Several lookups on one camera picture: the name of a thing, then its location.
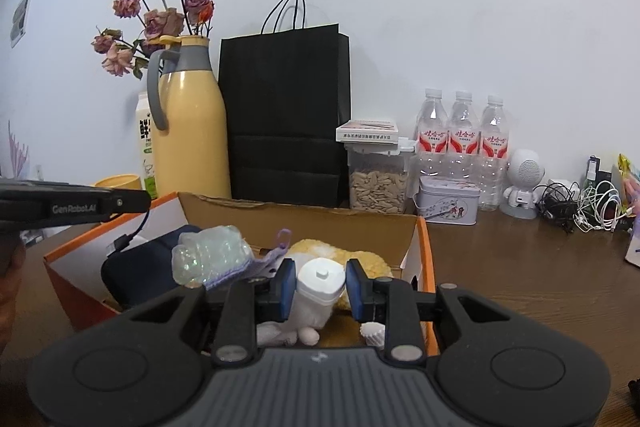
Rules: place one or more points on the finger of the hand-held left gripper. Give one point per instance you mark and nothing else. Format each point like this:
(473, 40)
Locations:
(130, 202)

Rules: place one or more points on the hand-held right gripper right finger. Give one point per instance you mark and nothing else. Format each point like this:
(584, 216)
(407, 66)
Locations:
(354, 289)

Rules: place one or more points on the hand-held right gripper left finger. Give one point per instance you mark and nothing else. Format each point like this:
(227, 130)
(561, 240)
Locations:
(286, 289)

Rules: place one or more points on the white yellow plush toy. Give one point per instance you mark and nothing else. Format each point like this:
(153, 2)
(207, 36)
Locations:
(360, 264)

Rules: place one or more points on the purple knitted cloth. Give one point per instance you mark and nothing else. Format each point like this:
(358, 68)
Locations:
(265, 262)

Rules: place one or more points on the large white bottle cap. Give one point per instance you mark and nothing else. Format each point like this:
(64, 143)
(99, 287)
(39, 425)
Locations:
(320, 282)

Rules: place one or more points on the navy blue pouch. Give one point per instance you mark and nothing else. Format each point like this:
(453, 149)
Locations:
(140, 272)

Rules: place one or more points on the orange cardboard box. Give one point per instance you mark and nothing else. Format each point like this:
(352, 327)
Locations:
(325, 222)

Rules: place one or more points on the person's left hand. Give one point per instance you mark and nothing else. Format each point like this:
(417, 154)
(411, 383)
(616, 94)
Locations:
(10, 307)

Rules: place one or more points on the yellow ceramic mug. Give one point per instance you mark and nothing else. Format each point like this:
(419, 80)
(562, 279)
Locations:
(120, 181)

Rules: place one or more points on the purple decoration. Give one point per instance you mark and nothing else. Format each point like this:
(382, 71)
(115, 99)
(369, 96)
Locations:
(17, 152)

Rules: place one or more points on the white milk carton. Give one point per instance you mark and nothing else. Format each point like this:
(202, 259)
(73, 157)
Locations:
(146, 142)

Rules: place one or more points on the yellow thermos jug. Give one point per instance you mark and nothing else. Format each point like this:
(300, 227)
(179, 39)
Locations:
(192, 142)

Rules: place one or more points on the clear seed container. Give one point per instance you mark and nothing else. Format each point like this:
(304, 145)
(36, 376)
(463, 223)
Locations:
(377, 187)

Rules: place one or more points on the silver tin box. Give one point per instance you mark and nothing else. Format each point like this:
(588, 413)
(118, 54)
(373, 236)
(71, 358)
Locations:
(447, 202)

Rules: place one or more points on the small white red box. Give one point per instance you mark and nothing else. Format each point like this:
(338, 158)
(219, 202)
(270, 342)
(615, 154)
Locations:
(367, 131)

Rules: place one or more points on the black paper bag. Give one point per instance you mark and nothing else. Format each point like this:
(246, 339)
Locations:
(285, 107)

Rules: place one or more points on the white robot figure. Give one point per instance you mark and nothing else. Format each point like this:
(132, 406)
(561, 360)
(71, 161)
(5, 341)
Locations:
(525, 169)

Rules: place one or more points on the white power adapter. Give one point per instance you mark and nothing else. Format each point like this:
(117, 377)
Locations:
(562, 186)

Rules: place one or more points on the black charger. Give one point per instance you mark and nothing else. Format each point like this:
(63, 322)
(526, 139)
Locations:
(592, 169)

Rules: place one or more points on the purple tissue pack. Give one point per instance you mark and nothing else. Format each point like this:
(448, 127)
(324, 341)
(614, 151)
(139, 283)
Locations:
(634, 247)

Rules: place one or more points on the colourful snack packets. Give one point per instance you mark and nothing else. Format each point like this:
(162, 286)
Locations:
(630, 172)

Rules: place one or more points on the white wall socket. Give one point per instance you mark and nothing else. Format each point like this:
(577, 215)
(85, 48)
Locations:
(38, 172)

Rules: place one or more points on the wall notice sheet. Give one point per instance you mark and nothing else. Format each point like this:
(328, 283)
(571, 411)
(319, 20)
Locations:
(21, 17)

